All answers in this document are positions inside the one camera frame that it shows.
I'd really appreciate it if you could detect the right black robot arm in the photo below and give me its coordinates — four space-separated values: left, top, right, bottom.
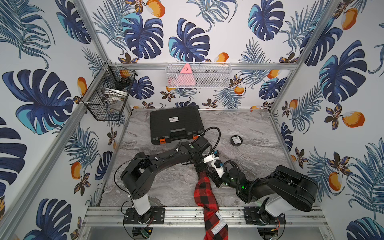
208 160 318 216

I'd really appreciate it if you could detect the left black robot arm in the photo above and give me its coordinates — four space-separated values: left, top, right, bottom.
121 136 220 217

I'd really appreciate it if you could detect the small round black tin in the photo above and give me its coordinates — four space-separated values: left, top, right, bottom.
230 135 243 147

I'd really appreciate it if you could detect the black plastic tool case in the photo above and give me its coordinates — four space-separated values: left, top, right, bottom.
150 106 205 145

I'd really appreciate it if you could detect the red plaid sleeve arm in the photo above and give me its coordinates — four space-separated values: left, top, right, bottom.
194 172 229 240

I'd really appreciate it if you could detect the pink triangle item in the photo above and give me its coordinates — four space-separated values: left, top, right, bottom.
177 63 196 87

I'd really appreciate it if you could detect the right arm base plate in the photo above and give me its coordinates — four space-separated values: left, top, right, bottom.
244 207 287 226

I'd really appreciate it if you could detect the clear mesh wall shelf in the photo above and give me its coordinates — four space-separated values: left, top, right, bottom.
165 63 232 89

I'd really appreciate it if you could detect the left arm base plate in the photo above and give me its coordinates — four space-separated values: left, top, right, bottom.
123 207 165 225

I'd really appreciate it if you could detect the black wire basket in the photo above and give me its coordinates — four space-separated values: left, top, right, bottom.
81 62 138 122

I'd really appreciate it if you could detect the aluminium front rail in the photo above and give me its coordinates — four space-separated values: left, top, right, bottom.
83 207 329 227

